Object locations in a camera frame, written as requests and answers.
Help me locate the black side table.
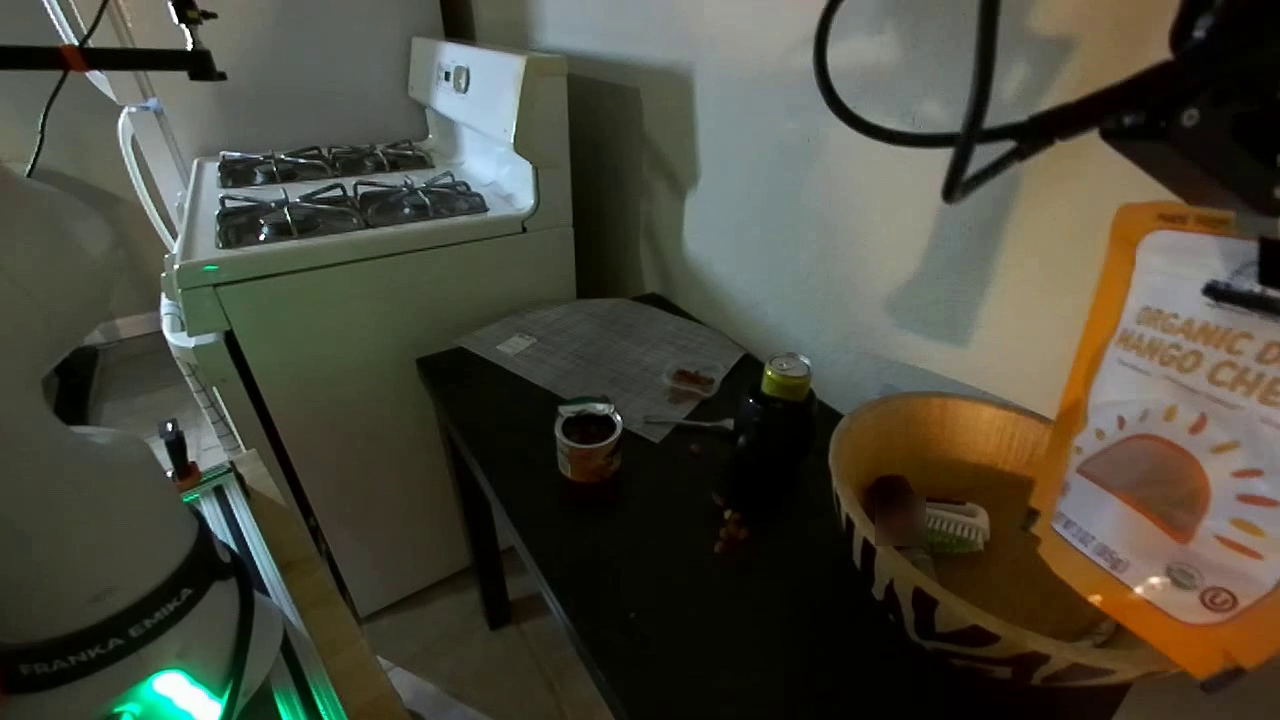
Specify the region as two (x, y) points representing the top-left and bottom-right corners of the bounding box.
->
(413, 291), (1138, 720)

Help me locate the dark bottle with yellow cap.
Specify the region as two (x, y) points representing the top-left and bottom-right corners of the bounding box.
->
(721, 349), (821, 535)

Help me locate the orange mango snack packet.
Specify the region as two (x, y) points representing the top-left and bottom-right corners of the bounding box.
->
(1029, 198), (1280, 686)

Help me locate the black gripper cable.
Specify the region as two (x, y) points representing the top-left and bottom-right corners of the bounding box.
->
(813, 0), (1176, 208)

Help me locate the small clear red container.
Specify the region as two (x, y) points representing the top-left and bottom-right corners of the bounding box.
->
(665, 362), (721, 400)

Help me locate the white cable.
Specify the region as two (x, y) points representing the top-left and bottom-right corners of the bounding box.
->
(35, 0), (194, 257)

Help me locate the wooden robot mount table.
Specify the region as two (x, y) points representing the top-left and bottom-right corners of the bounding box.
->
(167, 450), (413, 720)

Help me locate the white gas stove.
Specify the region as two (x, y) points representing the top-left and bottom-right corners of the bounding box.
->
(158, 31), (579, 626)

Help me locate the thin spoon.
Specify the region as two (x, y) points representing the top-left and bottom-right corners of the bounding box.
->
(645, 414), (741, 436)

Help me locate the zebra pattern bowl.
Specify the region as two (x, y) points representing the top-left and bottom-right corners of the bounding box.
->
(824, 394), (1176, 694)

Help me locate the white cup with dark content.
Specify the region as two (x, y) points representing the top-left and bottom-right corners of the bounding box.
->
(552, 400), (628, 489)

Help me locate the red item in bowl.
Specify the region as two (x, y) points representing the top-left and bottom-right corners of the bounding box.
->
(862, 472), (924, 548)

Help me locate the black camera stand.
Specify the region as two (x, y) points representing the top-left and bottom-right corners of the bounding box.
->
(0, 0), (234, 90)

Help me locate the grey woven placemat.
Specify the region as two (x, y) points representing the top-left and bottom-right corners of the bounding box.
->
(456, 291), (751, 444)

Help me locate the white green item in bowl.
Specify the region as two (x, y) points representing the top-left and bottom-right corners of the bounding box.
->
(914, 495), (998, 562)

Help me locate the black stove burner grate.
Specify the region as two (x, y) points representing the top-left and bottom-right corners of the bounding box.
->
(213, 169), (492, 253)
(216, 135), (441, 192)

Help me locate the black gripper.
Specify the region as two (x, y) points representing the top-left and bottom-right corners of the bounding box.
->
(1099, 0), (1280, 320)

